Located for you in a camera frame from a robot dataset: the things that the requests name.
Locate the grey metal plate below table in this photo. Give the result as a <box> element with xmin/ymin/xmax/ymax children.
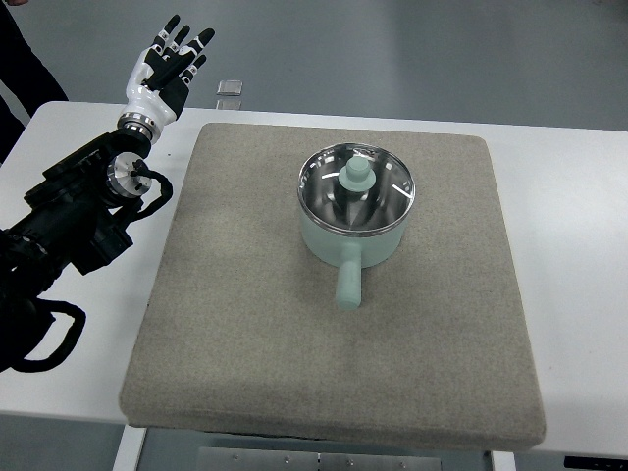
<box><xmin>195</xmin><ymin>447</ymin><xmax>443</xmax><ymax>471</ymax></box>

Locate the mint green saucepan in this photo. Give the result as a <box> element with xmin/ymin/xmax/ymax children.
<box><xmin>298</xmin><ymin>146</ymin><xmax>416</xmax><ymax>311</ymax></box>

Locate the person in dark clothing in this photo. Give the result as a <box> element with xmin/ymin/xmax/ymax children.
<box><xmin>0</xmin><ymin>0</ymin><xmax>70</xmax><ymax>166</ymax></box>

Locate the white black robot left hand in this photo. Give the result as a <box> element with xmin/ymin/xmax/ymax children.
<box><xmin>118</xmin><ymin>15</ymin><xmax>215</xmax><ymax>143</ymax></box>

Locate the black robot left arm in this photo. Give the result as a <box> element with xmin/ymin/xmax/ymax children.
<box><xmin>1</xmin><ymin>122</ymin><xmax>173</xmax><ymax>373</ymax></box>

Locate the black label strip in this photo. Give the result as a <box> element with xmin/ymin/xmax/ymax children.
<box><xmin>563</xmin><ymin>455</ymin><xmax>628</xmax><ymax>471</ymax></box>

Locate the small clear plastic block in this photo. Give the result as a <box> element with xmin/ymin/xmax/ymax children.
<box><xmin>217</xmin><ymin>79</ymin><xmax>243</xmax><ymax>96</ymax></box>

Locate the glass lid with green knob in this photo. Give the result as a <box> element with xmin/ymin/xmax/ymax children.
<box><xmin>297</xmin><ymin>143</ymin><xmax>415</xmax><ymax>236</ymax></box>

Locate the beige felt mat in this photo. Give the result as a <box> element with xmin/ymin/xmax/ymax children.
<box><xmin>119</xmin><ymin>124</ymin><xmax>546</xmax><ymax>450</ymax></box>

